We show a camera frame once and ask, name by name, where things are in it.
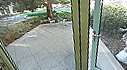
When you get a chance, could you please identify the metal door handle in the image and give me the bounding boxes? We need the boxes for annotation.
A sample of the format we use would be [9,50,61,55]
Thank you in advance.
[92,30,102,39]

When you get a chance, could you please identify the metal outdoor chair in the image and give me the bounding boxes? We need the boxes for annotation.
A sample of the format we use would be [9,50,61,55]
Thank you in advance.
[60,17,70,28]
[46,15,58,25]

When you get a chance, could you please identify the green bushes outside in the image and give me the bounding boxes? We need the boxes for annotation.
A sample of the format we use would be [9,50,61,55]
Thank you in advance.
[0,0,127,60]

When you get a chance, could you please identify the tree outside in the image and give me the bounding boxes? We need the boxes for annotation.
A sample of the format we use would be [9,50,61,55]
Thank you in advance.
[0,0,75,28]

